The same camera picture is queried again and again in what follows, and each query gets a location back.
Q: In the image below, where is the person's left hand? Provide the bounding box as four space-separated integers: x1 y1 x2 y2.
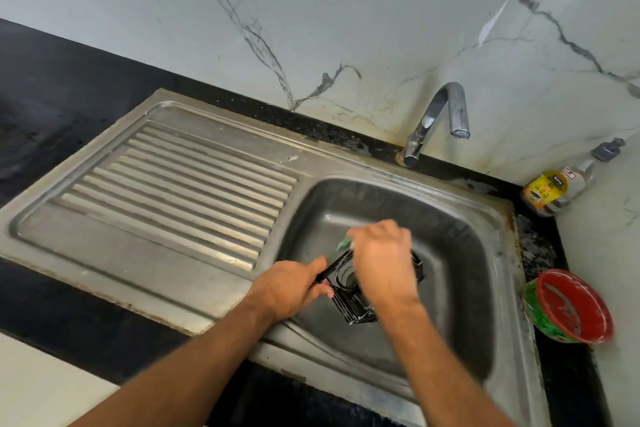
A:
244 257 335 324

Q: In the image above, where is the chrome sink faucet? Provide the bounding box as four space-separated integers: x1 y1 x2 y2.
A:
396 82 471 168

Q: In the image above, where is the black slotted plastic basket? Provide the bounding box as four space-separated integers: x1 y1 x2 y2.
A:
313 249 426 326

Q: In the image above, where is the stainless steel sink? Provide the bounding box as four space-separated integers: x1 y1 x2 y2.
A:
0 88 551 427

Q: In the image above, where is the red and green round tub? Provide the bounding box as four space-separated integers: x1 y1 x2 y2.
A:
521 269 615 345

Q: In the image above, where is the person's right hand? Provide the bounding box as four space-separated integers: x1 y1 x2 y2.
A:
346 220 421 310

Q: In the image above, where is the person's right forearm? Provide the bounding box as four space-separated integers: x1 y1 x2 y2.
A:
376 298 518 427

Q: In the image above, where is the person's left forearm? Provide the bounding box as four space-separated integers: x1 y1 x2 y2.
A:
67 298 277 427

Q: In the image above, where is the clear dish soap bottle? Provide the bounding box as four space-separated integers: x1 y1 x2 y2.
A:
520 137 627 218

